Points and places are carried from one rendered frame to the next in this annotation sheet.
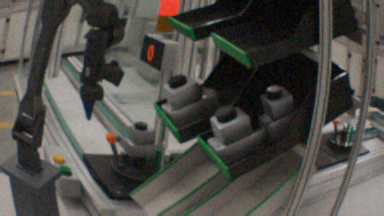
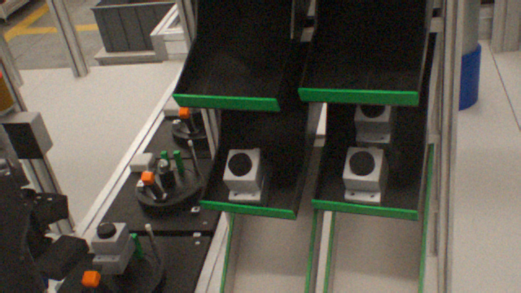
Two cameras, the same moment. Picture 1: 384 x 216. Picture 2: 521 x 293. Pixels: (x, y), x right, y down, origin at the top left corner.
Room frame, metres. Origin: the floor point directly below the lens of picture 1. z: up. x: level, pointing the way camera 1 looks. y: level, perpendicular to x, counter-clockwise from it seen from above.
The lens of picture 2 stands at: (0.51, 0.43, 1.67)
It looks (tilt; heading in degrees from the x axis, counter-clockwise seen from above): 32 degrees down; 315
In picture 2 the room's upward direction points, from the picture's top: 9 degrees counter-clockwise
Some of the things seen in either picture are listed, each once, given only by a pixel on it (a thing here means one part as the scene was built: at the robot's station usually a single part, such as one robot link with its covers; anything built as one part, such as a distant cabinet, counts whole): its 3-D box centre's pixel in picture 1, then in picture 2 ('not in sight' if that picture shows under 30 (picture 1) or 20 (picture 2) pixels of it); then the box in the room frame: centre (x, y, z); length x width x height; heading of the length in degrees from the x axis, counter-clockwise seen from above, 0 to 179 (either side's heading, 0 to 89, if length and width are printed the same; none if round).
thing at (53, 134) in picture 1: (61, 147); not in sight; (1.38, 0.37, 0.91); 0.89 x 0.06 x 0.11; 30
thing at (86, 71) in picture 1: (91, 71); (12, 230); (1.19, 0.23, 1.21); 0.19 x 0.06 x 0.08; 15
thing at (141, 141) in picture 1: (144, 139); (114, 240); (1.23, 0.09, 1.06); 0.08 x 0.04 x 0.07; 120
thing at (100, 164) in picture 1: (138, 177); (127, 287); (1.22, 0.10, 0.96); 0.24 x 0.24 x 0.02; 30
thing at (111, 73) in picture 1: (110, 70); (37, 207); (1.21, 0.18, 1.20); 0.07 x 0.07 x 0.06; 16
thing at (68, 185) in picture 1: (60, 170); not in sight; (1.19, 0.33, 0.93); 0.21 x 0.07 x 0.06; 30
